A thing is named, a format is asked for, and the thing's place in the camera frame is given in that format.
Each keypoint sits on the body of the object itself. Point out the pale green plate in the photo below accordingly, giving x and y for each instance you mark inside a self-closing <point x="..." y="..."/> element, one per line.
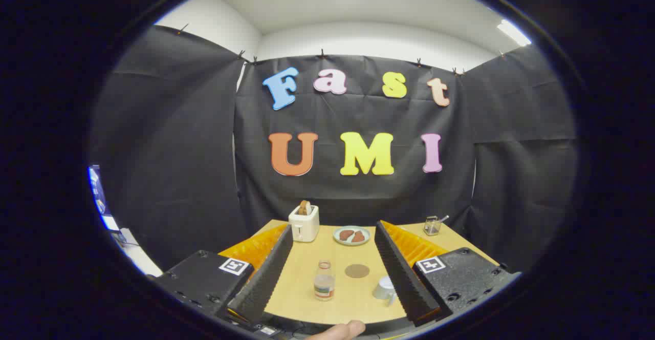
<point x="337" y="238"/>

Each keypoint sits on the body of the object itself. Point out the white toaster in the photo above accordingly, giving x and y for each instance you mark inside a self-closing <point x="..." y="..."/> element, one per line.
<point x="304" y="227"/>

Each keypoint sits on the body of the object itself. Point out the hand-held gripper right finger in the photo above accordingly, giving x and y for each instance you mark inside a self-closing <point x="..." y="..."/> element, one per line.
<point x="404" y="283"/>

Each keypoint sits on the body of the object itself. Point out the wooden table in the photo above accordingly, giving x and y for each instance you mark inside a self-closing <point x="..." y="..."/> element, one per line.
<point x="302" y="306"/>

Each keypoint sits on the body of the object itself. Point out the clear plastic juice bottle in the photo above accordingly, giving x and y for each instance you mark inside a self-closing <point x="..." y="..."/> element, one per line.
<point x="324" y="283"/>

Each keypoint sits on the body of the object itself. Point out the brown bread slice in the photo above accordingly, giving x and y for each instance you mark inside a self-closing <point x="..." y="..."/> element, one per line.
<point x="305" y="208"/>

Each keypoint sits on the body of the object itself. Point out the brown food piece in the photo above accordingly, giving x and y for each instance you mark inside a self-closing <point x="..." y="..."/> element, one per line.
<point x="346" y="234"/>
<point x="358" y="237"/>

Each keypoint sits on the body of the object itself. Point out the white cup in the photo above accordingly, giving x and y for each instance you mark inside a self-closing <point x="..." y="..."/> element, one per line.
<point x="383" y="288"/>

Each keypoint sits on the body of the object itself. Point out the small ceiling light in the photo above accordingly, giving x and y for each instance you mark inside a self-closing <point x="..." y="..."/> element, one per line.
<point x="513" y="33"/>

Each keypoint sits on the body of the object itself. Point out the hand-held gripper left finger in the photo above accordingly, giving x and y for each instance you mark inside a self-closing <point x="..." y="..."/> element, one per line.
<point x="266" y="283"/>

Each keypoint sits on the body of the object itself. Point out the brown round coaster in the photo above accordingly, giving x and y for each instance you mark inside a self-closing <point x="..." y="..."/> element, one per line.
<point x="357" y="271"/>

